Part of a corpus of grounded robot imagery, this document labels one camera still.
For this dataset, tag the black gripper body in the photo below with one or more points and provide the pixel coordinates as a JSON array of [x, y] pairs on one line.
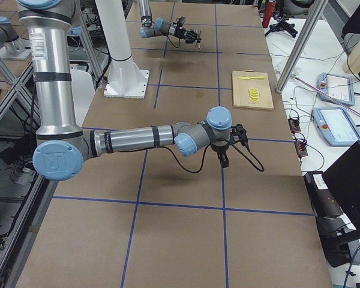
[[183, 33], [219, 149]]

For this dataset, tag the steel jigger measuring cup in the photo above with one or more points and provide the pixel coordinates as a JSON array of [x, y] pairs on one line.
[[198, 40]]

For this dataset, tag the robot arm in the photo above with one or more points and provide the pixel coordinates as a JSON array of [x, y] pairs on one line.
[[62, 145], [161, 27]]

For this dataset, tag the bamboo cutting board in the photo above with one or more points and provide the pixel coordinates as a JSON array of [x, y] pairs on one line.
[[241, 93]]

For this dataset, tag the back lemon slice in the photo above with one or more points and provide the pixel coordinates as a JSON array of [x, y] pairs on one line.
[[253, 89]]

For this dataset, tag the yellow plastic knife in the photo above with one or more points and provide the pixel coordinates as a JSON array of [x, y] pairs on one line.
[[251, 77]]

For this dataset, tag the red cylinder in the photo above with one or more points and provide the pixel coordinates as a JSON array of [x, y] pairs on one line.
[[269, 10]]

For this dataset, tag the black power box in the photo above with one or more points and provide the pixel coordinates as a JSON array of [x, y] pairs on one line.
[[321, 198]]

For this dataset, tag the near teach pendant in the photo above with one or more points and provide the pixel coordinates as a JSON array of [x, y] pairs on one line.
[[336, 126]]

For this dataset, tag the teach pendant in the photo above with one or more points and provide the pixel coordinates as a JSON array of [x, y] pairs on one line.
[[338, 87], [336, 126]]

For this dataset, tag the white plastic chair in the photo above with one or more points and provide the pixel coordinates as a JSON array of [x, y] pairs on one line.
[[83, 93]]

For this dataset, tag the black monitor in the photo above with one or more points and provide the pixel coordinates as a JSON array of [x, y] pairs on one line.
[[343, 181]]

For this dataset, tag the far teach pendant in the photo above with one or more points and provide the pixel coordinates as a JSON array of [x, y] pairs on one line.
[[338, 87]]

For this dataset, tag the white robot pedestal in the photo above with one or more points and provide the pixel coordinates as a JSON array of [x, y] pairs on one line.
[[125, 79]]

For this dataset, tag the black camera tripod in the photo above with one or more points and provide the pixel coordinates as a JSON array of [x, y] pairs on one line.
[[282, 25]]

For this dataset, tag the aluminium frame post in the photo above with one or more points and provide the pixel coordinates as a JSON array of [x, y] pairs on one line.
[[302, 39]]

